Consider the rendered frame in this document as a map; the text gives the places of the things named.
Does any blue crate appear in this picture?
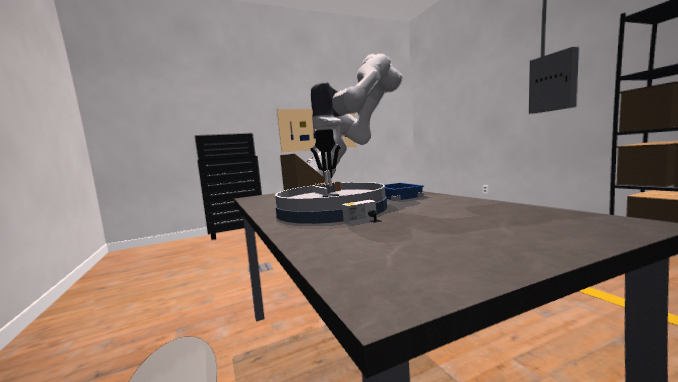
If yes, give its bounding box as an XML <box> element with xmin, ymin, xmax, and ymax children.
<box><xmin>385</xmin><ymin>183</ymin><xmax>424</xmax><ymax>201</ymax></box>

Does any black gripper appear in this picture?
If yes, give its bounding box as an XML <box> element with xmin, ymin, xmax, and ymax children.
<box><xmin>310</xmin><ymin>129</ymin><xmax>341</xmax><ymax>186</ymax></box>

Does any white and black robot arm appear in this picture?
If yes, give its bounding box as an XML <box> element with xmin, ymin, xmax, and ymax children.
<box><xmin>311</xmin><ymin>54</ymin><xmax>402</xmax><ymax>166</ymax></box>

